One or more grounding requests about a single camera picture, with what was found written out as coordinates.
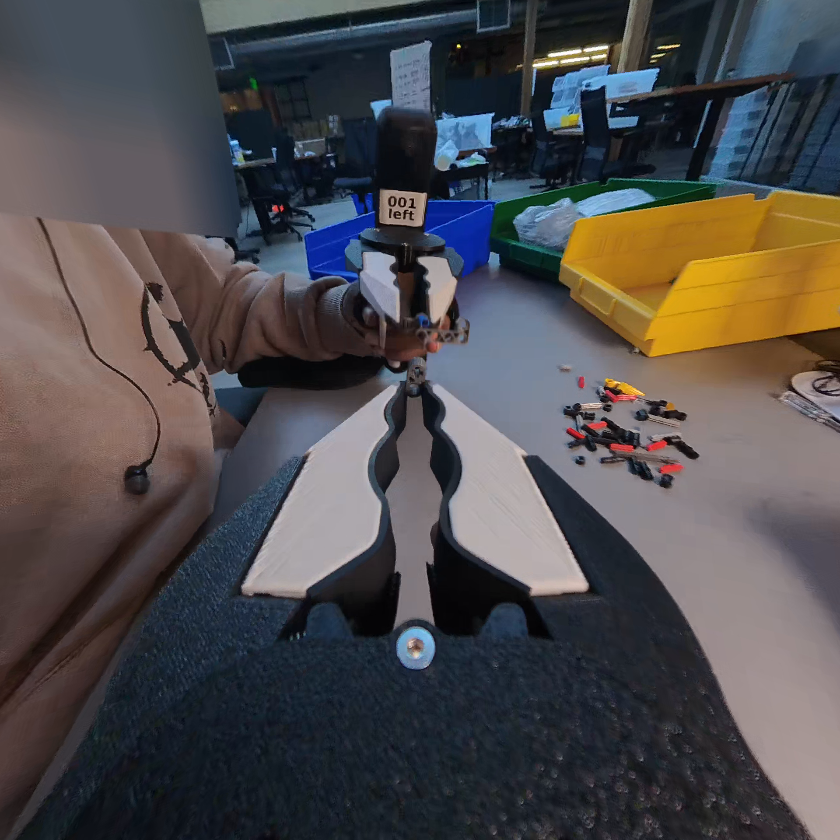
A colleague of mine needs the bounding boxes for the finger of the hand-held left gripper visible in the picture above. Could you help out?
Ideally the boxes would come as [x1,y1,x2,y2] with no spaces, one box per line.
[416,255,459,322]
[360,252,403,326]

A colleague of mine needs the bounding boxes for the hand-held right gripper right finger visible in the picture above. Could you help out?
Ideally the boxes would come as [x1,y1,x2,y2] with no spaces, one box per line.
[422,382,589,636]

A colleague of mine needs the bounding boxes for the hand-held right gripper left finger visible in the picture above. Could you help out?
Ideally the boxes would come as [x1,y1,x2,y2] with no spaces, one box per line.
[241,384,403,636]

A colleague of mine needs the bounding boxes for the grey toy brick assembly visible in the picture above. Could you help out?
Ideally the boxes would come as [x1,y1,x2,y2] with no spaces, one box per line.
[392,312,472,357]

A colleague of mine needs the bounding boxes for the grey desk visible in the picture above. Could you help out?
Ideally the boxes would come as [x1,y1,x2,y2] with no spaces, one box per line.
[209,252,840,840]

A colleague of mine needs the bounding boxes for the person's left hand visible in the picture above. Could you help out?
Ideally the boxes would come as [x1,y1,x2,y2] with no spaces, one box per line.
[344,289,429,375]

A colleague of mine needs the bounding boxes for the blue plastic bin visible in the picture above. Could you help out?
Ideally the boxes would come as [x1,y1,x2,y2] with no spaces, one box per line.
[304,197,496,282]

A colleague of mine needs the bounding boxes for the white flip chart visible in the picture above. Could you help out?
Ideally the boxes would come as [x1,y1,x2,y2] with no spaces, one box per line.
[389,41,434,114]

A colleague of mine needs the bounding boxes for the black chair armrest pad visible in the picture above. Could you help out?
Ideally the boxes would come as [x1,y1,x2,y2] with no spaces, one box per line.
[238,354,385,389]

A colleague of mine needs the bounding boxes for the clear plastic bags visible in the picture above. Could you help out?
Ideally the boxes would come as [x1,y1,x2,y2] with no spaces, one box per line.
[513,189,657,252]

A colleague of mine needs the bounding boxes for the pile of small toy bricks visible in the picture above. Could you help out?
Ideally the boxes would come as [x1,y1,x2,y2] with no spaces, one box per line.
[563,377,700,490]

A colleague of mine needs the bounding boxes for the blue-grey chair seat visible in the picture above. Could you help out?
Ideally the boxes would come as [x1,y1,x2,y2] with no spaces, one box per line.
[218,387,266,429]

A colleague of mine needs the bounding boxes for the stack of white boxes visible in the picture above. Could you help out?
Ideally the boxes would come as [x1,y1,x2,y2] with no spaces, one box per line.
[550,64,660,131]

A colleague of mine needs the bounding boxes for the black office chair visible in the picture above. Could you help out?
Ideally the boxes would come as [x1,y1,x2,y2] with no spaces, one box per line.
[577,85,657,185]

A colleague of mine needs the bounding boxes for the green plastic bin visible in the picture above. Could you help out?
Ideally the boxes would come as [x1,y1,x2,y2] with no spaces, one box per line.
[491,178,718,280]

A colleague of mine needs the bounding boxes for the wooden pillar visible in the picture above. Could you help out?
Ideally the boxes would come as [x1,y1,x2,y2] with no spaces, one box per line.
[618,0,658,74]

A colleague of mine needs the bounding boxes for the yellow plastic bin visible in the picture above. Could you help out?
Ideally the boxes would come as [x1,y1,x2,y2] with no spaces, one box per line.
[559,190,840,358]

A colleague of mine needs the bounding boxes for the person's beige sweatshirt torso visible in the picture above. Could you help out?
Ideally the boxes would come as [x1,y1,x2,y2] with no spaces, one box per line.
[0,213,263,840]

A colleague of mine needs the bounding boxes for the wooden background table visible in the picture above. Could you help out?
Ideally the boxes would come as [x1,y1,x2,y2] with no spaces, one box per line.
[607,73,798,181]

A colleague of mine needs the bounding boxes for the black clip microphone cable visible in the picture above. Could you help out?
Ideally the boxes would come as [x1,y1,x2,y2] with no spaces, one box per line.
[38,218,163,494]

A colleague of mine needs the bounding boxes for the clear handle screwdriver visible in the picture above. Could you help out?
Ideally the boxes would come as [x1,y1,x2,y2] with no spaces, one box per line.
[779,391,840,433]

